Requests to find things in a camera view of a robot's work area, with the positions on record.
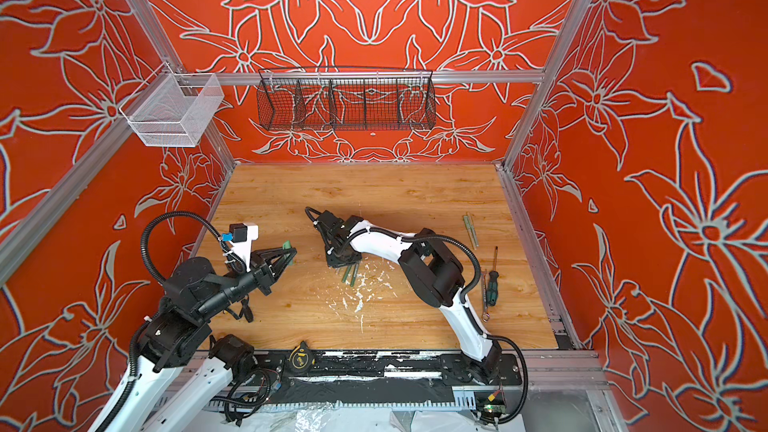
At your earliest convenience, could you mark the black corrugated cable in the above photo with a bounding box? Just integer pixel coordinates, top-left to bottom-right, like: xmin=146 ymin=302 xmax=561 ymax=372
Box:
xmin=304 ymin=206 xmax=529 ymax=424
xmin=140 ymin=211 xmax=226 ymax=286

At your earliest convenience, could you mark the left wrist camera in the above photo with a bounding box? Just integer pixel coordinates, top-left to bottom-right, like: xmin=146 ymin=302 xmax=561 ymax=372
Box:
xmin=219 ymin=223 xmax=259 ymax=272

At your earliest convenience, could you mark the small circuit board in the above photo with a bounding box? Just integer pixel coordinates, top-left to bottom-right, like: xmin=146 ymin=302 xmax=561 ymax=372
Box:
xmin=477 ymin=392 xmax=507 ymax=424

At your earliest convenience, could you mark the green handled screwdriver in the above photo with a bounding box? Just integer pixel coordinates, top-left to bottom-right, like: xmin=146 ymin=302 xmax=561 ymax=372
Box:
xmin=485 ymin=247 xmax=499 ymax=307

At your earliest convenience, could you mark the right black corrugated cable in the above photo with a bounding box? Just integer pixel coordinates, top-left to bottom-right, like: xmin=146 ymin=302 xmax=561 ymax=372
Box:
xmin=304 ymin=206 xmax=529 ymax=424

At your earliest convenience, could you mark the white slotted cable duct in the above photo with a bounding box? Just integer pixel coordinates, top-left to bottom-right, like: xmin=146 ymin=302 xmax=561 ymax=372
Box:
xmin=197 ymin=389 xmax=481 ymax=414

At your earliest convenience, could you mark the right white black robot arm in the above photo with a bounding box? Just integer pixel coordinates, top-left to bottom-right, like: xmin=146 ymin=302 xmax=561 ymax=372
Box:
xmin=305 ymin=207 xmax=502 ymax=383

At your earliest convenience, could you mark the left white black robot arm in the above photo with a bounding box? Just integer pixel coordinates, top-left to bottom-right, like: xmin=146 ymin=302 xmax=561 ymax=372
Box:
xmin=90 ymin=248 xmax=297 ymax=431

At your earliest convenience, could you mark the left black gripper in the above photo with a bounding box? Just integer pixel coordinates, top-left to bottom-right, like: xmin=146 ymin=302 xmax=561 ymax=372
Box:
xmin=201 ymin=242 xmax=296 ymax=320

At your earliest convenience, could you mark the yellow black tape measure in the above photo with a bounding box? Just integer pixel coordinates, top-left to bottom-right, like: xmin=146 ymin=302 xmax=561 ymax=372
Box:
xmin=288 ymin=341 xmax=315 ymax=374

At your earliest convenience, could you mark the white wire basket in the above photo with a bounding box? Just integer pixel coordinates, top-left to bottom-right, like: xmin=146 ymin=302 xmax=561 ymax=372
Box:
xmin=120 ymin=74 xmax=224 ymax=148

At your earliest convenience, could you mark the left black corrugated cable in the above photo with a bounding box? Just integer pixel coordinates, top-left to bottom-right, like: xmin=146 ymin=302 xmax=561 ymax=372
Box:
xmin=140 ymin=211 xmax=226 ymax=286

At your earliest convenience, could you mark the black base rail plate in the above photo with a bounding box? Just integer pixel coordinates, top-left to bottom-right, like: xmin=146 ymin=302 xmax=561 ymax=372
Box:
xmin=254 ymin=350 xmax=525 ymax=389

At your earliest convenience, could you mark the black wire basket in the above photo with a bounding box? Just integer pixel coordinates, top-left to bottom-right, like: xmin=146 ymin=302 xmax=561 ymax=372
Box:
xmin=256 ymin=66 xmax=437 ymax=132

